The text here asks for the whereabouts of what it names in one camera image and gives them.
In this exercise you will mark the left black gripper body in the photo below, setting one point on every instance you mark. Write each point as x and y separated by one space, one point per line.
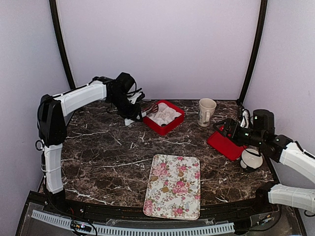
126 110

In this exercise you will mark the red box lid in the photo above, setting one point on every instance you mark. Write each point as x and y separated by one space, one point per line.
232 152

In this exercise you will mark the white ceramic mug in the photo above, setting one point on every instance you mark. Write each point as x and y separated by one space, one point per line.
207 108

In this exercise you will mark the red chocolate box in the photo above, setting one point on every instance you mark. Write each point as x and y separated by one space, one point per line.
167 118

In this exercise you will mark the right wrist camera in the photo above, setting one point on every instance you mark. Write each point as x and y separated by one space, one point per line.
244 117

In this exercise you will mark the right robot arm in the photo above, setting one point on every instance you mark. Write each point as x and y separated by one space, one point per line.
259 132

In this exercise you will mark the floral rectangular tray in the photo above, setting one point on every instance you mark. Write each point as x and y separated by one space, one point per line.
182 201

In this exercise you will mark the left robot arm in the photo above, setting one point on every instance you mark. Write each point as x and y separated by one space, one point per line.
55 112

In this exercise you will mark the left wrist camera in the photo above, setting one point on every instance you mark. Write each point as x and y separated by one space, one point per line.
134 97

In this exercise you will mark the white slotted cable duct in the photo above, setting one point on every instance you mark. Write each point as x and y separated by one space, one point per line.
134 228

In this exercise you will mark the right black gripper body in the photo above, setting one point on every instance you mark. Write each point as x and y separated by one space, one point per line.
239 137

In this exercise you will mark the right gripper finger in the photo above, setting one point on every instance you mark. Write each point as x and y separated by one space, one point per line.
222 140
222 125

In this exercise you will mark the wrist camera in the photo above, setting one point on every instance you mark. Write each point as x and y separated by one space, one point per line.
134 97
244 117

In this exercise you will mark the white and dark bowl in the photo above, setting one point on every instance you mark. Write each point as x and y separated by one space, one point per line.
251 160

